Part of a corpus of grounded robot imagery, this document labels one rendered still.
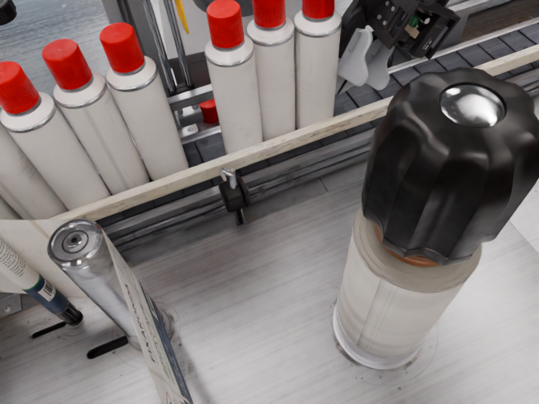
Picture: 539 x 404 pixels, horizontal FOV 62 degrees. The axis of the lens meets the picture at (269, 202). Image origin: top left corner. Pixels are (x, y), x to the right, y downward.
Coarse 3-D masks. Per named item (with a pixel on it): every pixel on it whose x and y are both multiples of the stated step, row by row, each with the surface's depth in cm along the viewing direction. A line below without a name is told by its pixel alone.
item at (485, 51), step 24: (480, 48) 68; (504, 48) 68; (408, 72) 66; (504, 72) 65; (336, 96) 64; (360, 96) 64; (384, 96) 63; (192, 144) 60; (216, 144) 60; (312, 144) 59; (240, 168) 57; (192, 192) 56; (120, 216) 54
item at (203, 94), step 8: (472, 0) 61; (480, 0) 61; (488, 0) 61; (496, 0) 62; (504, 0) 62; (456, 8) 61; (464, 8) 61; (472, 8) 61; (480, 8) 62; (200, 88) 54; (208, 88) 54; (176, 96) 54; (184, 96) 54; (192, 96) 54; (200, 96) 54; (208, 96) 54; (176, 104) 53; (184, 104) 54; (192, 104) 54
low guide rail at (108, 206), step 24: (528, 48) 62; (336, 120) 56; (360, 120) 58; (264, 144) 55; (288, 144) 56; (192, 168) 53; (216, 168) 54; (120, 192) 52; (144, 192) 52; (168, 192) 53; (72, 216) 50; (96, 216) 52
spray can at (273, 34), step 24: (264, 0) 43; (264, 24) 45; (288, 24) 47; (264, 48) 47; (288, 48) 47; (264, 72) 49; (288, 72) 50; (264, 96) 52; (288, 96) 53; (264, 120) 56; (288, 120) 56
